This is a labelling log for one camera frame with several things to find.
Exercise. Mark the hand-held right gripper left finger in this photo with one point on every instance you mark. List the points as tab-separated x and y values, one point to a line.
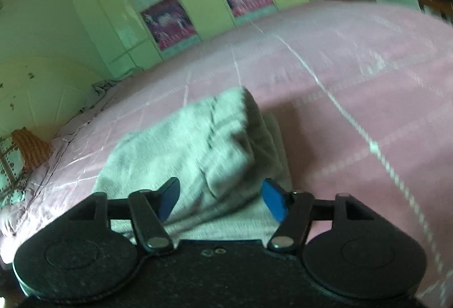
169	198

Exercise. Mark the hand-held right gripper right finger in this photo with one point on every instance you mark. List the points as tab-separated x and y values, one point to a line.
274	198

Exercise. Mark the grey pants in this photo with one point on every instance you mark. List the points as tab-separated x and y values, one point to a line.
198	152

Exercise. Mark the bed with pink checked sheet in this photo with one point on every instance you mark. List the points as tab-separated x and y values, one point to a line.
354	99

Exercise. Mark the crumpled grey blanket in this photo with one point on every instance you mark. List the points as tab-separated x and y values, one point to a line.
104	88

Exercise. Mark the orange patterned pillow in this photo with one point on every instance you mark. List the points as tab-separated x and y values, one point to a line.
32	149

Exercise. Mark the white green patterned pillow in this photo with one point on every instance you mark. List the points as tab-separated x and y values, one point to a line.
10	173

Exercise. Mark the cream bed headboard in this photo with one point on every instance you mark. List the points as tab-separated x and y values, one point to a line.
42	96

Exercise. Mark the cream glossy wardrobe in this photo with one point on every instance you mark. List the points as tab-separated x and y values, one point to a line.
106	11

